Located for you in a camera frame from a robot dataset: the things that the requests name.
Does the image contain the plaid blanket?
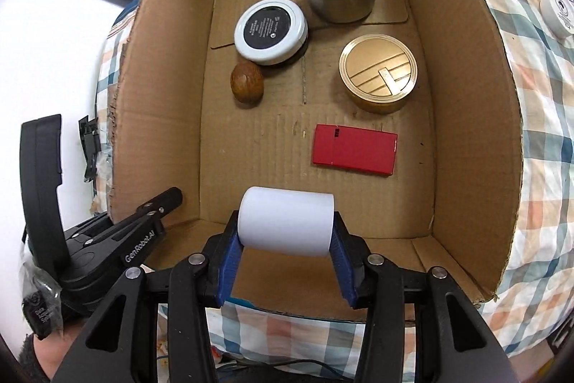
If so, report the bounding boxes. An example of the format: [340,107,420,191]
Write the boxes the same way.
[92,0,574,383]

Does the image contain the black cable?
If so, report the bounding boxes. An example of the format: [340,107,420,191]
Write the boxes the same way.
[215,358,353,380]

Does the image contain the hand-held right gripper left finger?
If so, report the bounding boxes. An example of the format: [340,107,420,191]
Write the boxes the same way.
[67,210,246,383]

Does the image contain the white cylinder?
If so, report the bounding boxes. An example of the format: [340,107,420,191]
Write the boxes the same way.
[239,186,335,257]

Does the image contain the cardboard box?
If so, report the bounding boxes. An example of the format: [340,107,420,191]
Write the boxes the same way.
[108,0,523,323]

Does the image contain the person's left forearm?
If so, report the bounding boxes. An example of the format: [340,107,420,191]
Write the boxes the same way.
[18,331,88,383]

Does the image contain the gold round tin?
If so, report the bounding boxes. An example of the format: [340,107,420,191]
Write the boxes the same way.
[338,34,419,113]

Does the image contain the white round case black top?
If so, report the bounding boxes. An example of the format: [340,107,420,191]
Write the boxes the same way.
[234,0,309,66]

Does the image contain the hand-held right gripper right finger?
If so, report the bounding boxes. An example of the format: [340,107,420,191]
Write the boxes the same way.
[329,210,513,383]

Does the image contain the clear plastic labelled bag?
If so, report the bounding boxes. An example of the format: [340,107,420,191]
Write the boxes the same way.
[20,265,62,340]

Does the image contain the red case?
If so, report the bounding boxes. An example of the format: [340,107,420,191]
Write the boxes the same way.
[312,123,398,176]

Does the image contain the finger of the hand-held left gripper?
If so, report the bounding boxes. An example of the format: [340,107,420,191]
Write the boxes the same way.
[133,187,184,231]

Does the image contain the black clip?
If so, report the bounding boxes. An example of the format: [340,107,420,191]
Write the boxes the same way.
[78,116,100,183]

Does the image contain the white round labelled tin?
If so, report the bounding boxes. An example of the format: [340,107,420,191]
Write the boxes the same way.
[540,0,574,38]

